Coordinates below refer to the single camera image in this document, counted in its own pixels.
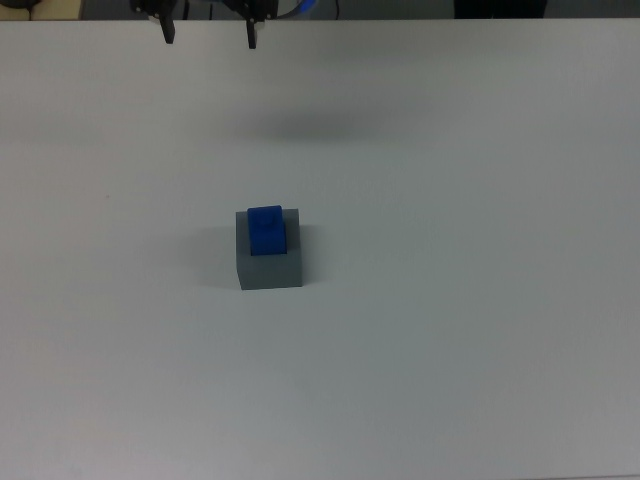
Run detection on blue block with knob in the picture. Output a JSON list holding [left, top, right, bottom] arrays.
[[246, 204, 290, 258]]

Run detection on grey hollow cuboid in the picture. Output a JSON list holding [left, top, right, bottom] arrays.
[[234, 207, 305, 292]]

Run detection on dark rectangular object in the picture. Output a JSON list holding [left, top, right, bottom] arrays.
[[452, 0, 547, 20]]

